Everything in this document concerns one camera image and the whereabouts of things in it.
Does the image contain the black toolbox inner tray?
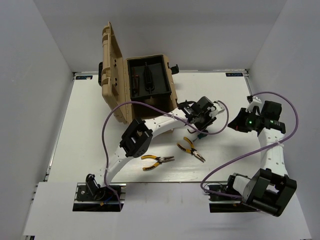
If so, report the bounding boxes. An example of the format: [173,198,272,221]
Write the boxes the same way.
[127,55,172,101]

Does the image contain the yellow pliers right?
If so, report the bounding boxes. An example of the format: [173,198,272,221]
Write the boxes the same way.
[176,136,206,163]

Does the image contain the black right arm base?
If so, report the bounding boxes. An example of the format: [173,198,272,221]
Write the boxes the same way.
[204,182,257,213]

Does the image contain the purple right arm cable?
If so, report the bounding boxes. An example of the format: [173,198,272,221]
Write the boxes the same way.
[201,91,300,197]

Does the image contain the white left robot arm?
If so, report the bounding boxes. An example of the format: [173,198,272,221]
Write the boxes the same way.
[88,96,225,200]

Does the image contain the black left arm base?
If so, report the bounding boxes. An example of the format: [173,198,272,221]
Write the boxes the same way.
[72,183,126,212]

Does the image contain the yellow pliers centre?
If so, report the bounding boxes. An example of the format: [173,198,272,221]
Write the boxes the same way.
[140,154,175,172]

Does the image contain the dark hex key large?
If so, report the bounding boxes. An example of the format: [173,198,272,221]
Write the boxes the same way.
[132,67,139,94]

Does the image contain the green stubby screwdriver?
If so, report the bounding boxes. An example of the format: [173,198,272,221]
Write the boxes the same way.
[192,133,207,142]

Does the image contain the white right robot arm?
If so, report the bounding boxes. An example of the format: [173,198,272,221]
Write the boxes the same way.
[225,96,297,217]

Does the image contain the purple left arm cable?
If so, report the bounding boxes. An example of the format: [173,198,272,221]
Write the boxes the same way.
[101,102,230,210]

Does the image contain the yellow pliers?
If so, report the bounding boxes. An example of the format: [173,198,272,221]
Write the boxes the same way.
[176,136,206,163]
[140,154,175,172]

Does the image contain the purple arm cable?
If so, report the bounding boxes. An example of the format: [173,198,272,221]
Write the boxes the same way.
[101,102,230,210]
[201,91,300,197]

